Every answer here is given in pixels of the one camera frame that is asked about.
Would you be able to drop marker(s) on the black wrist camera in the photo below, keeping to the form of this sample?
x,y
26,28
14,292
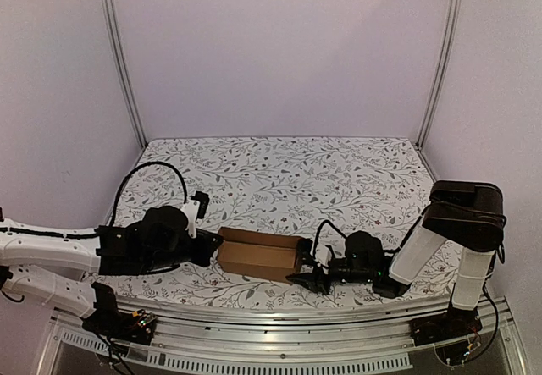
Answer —
x,y
363,253
164,228

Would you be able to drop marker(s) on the brown cardboard box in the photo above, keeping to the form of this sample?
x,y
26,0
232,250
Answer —
x,y
253,254

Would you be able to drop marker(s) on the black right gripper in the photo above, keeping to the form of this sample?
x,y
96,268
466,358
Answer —
x,y
321,273

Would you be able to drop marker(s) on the aluminium front table rail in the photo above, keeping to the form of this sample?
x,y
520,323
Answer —
x,y
372,339

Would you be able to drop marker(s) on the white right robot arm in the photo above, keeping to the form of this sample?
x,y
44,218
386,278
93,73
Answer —
x,y
469,214

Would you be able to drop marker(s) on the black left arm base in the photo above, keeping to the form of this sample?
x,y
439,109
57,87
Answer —
x,y
108,321

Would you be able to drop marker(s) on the floral patterned table mat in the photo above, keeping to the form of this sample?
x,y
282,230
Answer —
x,y
287,186

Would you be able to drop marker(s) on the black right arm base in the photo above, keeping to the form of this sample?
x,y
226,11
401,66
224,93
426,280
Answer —
x,y
451,324

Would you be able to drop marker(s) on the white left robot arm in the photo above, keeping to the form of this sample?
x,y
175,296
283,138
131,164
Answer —
x,y
29,254

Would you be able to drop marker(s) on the left aluminium frame post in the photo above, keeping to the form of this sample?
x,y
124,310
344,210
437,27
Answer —
x,y
119,59

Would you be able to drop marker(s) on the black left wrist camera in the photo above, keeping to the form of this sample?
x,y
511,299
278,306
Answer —
x,y
164,228

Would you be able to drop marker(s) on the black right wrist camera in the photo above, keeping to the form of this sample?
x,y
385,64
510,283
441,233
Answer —
x,y
363,253

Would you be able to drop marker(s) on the right aluminium frame post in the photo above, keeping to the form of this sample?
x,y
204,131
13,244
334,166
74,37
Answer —
x,y
446,46

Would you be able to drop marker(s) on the aluminium frame post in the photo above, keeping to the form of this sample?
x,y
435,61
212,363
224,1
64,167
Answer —
x,y
119,59
446,46

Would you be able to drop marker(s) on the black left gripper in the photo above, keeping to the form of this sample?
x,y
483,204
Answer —
x,y
206,251

